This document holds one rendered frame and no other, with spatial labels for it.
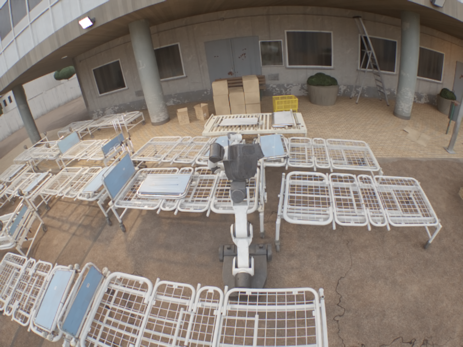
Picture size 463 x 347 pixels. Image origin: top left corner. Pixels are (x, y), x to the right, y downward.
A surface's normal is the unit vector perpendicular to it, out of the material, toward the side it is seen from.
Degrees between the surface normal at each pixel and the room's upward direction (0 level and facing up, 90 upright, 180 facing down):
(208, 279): 0
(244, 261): 36
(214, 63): 90
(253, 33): 90
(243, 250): 50
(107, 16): 90
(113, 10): 90
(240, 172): 78
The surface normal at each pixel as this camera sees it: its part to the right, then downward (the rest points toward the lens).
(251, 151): 0.48, 0.00
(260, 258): -0.12, -0.81
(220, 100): 0.02, 0.57
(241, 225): -0.14, -0.37
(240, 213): -0.13, -0.14
